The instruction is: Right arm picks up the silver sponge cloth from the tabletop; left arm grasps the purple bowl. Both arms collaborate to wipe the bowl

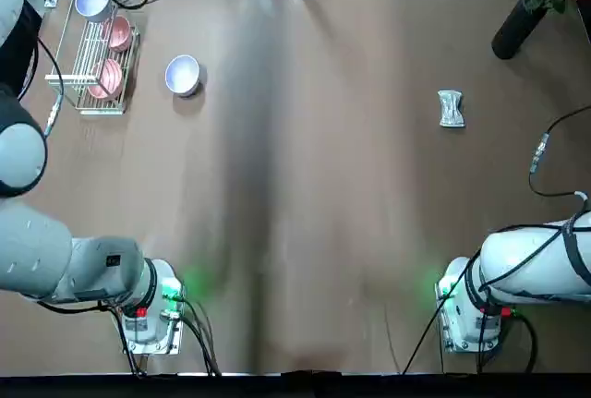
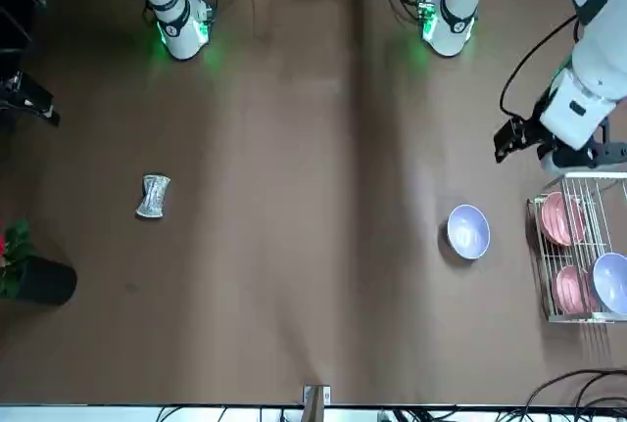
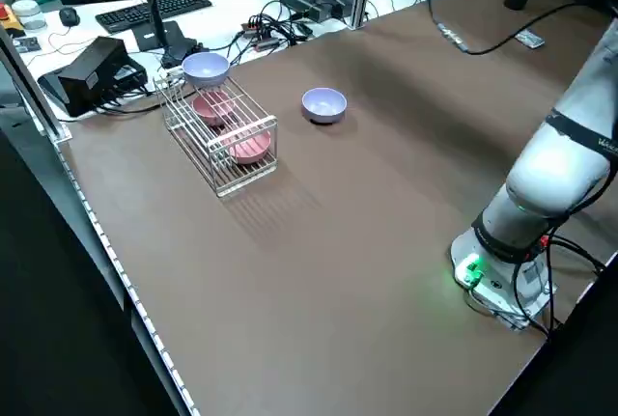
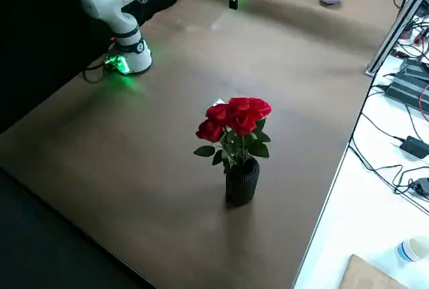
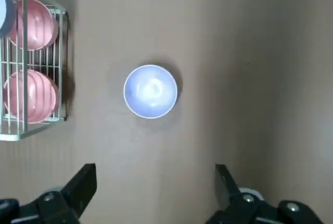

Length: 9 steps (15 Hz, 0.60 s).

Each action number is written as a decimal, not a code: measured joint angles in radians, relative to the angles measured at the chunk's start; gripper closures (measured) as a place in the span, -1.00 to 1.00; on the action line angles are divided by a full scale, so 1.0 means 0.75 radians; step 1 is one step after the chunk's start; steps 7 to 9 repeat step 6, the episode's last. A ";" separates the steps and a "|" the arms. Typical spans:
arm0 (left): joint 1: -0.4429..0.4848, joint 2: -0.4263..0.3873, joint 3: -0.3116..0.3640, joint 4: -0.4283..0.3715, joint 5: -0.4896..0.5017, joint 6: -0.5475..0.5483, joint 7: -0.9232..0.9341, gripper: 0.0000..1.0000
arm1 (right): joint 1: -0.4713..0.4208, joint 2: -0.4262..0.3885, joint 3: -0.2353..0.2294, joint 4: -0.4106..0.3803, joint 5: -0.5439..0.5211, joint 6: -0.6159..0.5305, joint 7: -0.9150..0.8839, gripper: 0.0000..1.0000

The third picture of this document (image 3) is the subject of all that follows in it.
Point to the purple plastic bowl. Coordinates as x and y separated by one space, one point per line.
323 102
205 68

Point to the silver sponge cloth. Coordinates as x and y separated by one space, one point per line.
530 39

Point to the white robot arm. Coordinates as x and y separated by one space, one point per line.
555 165

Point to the pink plastic bowl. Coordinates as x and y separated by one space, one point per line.
251 148
212 107

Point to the black USB hub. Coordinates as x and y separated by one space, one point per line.
265 43

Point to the black keyboard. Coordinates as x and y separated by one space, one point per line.
154 8

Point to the black electronics box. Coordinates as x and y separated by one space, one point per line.
92 73

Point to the black computer mouse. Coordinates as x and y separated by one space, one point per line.
68 16

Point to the clear jar white lid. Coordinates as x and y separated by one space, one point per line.
28 15

